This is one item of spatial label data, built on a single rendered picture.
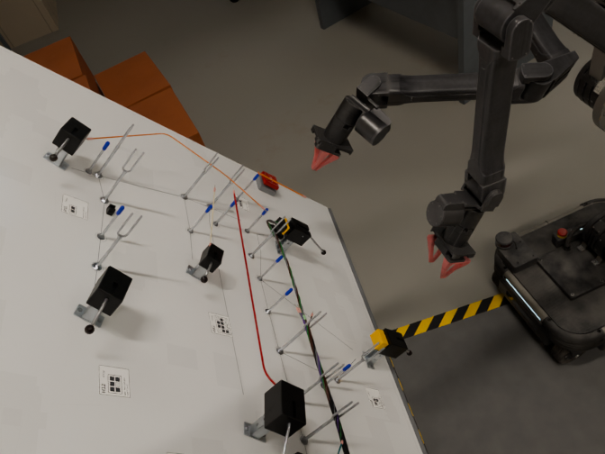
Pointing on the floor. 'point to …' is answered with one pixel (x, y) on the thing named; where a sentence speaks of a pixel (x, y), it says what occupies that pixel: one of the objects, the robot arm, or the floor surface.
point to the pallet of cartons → (122, 85)
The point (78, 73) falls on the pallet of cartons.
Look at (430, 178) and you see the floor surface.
